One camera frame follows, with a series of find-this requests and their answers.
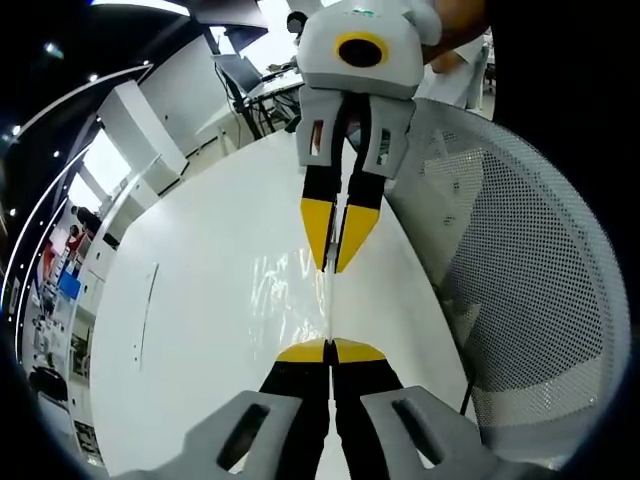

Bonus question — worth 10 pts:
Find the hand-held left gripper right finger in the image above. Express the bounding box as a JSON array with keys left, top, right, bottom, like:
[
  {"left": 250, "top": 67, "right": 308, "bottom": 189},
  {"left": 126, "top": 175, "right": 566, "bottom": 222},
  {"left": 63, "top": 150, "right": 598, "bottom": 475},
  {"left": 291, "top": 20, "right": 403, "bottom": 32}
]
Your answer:
[{"left": 329, "top": 337, "right": 562, "bottom": 480}]

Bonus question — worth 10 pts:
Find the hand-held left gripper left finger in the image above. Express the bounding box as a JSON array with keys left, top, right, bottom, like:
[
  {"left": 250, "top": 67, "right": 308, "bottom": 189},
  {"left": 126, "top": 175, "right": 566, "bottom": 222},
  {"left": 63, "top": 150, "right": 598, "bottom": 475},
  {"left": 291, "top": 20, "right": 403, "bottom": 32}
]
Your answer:
[{"left": 114, "top": 337, "right": 333, "bottom": 480}]

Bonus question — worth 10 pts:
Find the person's right hand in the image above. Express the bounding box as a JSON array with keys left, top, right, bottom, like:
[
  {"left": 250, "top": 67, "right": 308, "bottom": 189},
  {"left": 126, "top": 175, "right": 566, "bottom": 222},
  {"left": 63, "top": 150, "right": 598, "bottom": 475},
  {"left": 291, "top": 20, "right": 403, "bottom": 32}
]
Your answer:
[{"left": 424, "top": 0, "right": 490, "bottom": 65}]

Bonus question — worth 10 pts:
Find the small black monitor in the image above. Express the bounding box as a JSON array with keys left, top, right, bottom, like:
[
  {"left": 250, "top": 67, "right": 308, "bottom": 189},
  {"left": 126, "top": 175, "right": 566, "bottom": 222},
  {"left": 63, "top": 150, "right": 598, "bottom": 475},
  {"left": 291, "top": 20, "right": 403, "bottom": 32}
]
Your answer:
[{"left": 212, "top": 52, "right": 265, "bottom": 95}]

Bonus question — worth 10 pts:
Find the white office desk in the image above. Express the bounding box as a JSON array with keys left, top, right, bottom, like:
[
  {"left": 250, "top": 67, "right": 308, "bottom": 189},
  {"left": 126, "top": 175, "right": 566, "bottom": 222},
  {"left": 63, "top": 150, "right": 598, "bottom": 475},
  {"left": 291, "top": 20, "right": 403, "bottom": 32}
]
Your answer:
[{"left": 193, "top": 73, "right": 307, "bottom": 147}]

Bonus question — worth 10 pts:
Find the grey mesh office chair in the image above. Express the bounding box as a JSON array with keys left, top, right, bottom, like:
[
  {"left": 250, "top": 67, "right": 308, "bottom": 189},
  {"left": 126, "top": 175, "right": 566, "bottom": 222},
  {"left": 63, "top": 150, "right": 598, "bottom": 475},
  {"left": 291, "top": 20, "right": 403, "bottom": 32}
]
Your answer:
[{"left": 383, "top": 97, "right": 632, "bottom": 454}]

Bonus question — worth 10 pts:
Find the blue box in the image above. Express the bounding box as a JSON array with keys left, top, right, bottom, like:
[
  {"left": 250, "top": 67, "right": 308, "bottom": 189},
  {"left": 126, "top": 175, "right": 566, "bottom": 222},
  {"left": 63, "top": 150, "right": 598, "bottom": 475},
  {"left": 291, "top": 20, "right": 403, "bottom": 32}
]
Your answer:
[{"left": 56, "top": 271, "right": 82, "bottom": 302}]

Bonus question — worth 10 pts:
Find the black cable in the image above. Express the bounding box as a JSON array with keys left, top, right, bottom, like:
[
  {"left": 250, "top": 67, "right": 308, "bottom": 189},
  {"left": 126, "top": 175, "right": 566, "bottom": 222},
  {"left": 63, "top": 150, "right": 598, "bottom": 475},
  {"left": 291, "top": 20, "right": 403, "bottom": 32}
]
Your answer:
[{"left": 458, "top": 368, "right": 477, "bottom": 415}]

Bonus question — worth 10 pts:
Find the table cable slot cover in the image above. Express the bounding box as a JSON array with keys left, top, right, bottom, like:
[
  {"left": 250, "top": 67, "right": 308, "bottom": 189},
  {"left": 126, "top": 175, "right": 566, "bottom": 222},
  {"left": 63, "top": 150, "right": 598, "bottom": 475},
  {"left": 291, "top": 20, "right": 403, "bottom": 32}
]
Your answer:
[{"left": 131, "top": 261, "right": 161, "bottom": 372}]

